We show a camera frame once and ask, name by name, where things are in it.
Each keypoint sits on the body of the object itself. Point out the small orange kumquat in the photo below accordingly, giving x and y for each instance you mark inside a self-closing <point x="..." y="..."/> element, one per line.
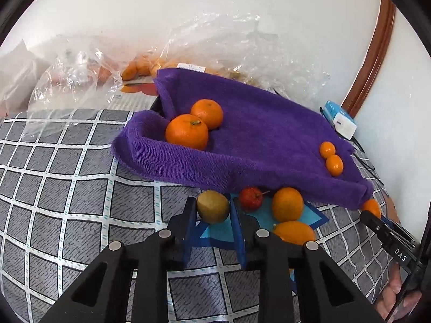
<point x="334" y="165"/>
<point x="327" y="149"/>

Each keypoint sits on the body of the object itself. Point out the orange tangerine with stem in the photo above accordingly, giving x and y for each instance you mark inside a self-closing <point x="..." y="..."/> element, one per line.
<point x="186" y="133"/>

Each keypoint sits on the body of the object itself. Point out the small red fruit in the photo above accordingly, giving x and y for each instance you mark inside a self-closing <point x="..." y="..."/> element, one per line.
<point x="250" y="198"/>

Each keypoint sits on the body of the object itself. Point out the person's right hand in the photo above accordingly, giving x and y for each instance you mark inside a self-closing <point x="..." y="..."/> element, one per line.
<point x="390" y="289"/>

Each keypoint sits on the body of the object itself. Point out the brown wooden door frame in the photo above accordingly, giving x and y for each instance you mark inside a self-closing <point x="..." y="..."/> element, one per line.
<point x="373" y="57"/>

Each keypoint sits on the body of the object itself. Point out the grey checked tablecloth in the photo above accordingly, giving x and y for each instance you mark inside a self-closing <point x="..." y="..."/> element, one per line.
<point x="67" y="208"/>

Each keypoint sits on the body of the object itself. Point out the small clear plastic bag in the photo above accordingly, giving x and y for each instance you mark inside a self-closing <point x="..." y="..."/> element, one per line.
<point x="70" y="74"/>

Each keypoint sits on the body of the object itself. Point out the white plastic bag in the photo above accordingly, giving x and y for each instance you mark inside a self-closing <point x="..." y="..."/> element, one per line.
<point x="16" y="74"/>

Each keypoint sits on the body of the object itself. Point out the green-yellow round fruit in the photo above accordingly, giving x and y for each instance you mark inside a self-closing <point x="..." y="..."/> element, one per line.
<point x="212" y="206"/>

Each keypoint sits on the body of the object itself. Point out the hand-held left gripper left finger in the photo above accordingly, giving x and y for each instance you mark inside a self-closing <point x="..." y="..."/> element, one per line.
<point x="189" y="232"/>

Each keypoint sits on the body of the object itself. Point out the blue and white tissue pack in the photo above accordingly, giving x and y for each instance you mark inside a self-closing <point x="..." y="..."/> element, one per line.
<point x="341" y="121"/>

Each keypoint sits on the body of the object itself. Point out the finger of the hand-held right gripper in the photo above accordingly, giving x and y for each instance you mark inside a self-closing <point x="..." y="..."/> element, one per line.
<point x="375" y="222"/>
<point x="397" y="231"/>

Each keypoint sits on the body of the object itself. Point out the purple towel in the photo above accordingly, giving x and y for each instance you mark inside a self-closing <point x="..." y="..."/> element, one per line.
<point x="269" y="124"/>

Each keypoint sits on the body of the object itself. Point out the pile of bagged tangerines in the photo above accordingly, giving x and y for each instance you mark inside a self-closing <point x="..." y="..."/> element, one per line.
<point x="141" y="67"/>

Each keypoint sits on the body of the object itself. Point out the large clear plastic bag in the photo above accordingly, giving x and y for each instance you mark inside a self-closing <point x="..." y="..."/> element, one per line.
<point x="252" y="47"/>

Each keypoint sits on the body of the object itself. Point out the printed cardboard box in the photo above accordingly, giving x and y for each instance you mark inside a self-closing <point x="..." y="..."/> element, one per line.
<point x="138" y="90"/>

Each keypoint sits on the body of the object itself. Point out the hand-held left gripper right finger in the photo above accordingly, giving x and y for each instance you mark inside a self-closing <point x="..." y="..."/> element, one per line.
<point x="237" y="232"/>

